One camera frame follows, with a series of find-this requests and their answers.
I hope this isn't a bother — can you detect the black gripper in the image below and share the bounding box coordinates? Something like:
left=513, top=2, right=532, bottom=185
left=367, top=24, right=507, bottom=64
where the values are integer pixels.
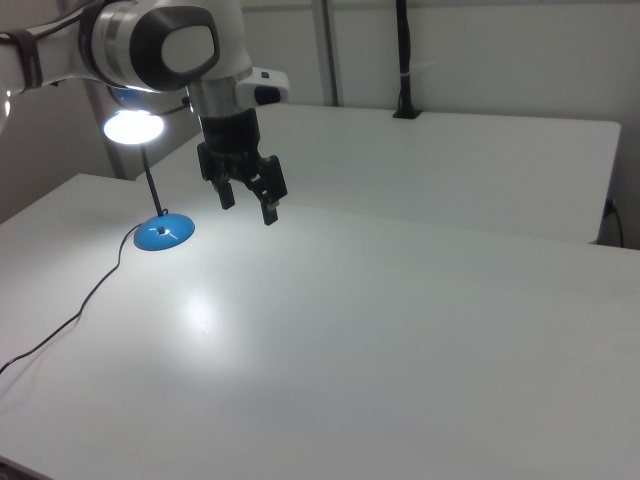
left=196, top=110, right=290, bottom=228

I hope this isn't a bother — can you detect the blue desk lamp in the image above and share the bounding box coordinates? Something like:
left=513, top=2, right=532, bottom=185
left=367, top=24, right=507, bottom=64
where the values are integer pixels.
left=102, top=85, right=197, bottom=253

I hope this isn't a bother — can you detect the black clamped pole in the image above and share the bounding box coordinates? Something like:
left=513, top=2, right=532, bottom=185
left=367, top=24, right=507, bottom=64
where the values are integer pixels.
left=391, top=0, right=422, bottom=121

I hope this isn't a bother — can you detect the grey slanted metal post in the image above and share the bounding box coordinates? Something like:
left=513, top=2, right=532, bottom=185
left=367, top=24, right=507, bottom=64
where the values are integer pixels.
left=84, top=79, right=127, bottom=180

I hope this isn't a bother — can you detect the grey vertical partition post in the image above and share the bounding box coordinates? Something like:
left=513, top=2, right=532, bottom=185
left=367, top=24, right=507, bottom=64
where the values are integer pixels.
left=310, top=0, right=345, bottom=107

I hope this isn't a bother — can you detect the black lamp power cable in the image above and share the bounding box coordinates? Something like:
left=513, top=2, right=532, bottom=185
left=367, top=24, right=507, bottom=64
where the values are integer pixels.
left=0, top=225, right=141, bottom=375

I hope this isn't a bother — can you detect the black cable beside table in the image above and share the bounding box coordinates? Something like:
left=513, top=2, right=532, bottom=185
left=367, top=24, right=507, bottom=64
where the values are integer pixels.
left=603, top=198, right=627, bottom=247

